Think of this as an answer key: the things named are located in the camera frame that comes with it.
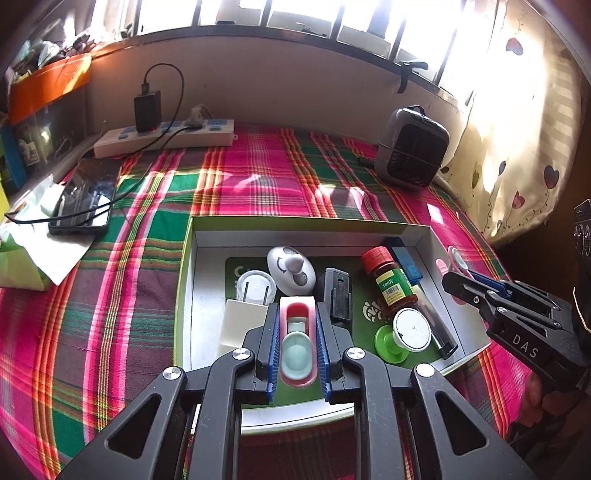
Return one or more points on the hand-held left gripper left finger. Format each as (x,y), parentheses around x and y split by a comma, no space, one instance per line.
(274,355)

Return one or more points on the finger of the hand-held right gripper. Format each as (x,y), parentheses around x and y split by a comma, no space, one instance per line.
(489,281)
(461,286)

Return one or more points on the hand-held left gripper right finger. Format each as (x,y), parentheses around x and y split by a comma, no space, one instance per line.
(323,355)

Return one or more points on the pink mint clip with loop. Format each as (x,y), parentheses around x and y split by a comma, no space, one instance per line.
(452,258)

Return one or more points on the white usb charger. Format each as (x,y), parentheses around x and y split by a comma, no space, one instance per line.
(240,327)

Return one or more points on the blue translucent plastic case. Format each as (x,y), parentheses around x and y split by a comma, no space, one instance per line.
(408,263)

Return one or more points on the black rectangular gadget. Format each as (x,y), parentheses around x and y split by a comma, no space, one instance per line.
(337,295)

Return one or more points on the white lid green jar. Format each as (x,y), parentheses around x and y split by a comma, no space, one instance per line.
(411,330)

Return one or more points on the red-capped spice jar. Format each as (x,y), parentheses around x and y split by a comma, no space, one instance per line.
(390,286)

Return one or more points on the white plastic cap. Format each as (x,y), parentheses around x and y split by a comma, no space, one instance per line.
(254,286)

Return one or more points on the person's right hand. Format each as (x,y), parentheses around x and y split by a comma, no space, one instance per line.
(535,392)

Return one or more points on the cream curtain with hearts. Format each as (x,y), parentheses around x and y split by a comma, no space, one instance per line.
(508,138)

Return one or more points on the small grey desk heater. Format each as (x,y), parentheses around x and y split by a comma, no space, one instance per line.
(411,147)

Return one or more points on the pink green plaid blanket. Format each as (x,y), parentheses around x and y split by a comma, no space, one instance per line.
(115,300)

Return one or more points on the black smartphone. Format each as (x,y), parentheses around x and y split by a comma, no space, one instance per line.
(83,198)

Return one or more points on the white plug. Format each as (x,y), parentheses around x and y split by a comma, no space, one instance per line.
(197,116)

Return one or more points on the white power strip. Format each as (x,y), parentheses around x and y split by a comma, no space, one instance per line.
(138,143)

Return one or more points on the green tissue pack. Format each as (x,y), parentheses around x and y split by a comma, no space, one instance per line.
(18,263)

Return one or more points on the black charger adapter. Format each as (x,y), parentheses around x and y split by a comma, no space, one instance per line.
(147,110)

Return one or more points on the window with metal bars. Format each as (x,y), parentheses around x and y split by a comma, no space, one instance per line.
(300,18)

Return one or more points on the yellow green cardboard box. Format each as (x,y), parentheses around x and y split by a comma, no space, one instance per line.
(3,198)

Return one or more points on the orange planter box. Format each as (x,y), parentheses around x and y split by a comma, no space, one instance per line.
(46,87)

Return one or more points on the orange tray with clutter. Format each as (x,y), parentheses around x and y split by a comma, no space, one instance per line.
(60,48)

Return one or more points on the clear tank with blue frame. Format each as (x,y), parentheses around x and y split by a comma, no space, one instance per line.
(46,134)

